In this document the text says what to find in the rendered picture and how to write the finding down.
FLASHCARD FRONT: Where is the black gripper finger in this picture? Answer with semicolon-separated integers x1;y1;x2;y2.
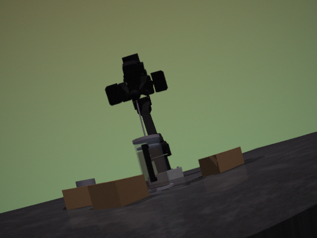
117;82;132;102
139;76;154;95

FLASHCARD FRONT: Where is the dark grey cylinder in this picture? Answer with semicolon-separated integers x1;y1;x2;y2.
76;178;96;188

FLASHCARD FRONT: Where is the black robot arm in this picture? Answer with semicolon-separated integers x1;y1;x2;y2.
122;53;172;170

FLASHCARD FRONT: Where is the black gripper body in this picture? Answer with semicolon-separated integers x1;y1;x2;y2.
105;70;168;106

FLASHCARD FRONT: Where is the french press coffee maker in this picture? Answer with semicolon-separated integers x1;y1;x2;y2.
130;90;174;193

